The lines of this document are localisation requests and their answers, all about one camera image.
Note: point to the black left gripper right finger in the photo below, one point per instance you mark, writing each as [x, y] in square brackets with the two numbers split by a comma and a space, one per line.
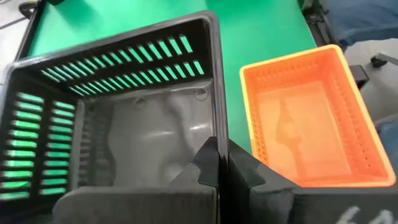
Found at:
[311, 207]

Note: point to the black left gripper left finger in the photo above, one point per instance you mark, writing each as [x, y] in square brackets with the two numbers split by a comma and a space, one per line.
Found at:
[140, 205]

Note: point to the orange plastic basket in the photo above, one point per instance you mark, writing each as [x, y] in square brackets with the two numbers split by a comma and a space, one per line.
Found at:
[311, 130]

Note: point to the black plastic basket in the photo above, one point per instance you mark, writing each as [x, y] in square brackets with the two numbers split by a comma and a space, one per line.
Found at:
[155, 130]

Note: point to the black office chair base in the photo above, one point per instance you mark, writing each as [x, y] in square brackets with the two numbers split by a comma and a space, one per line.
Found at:
[359, 76]

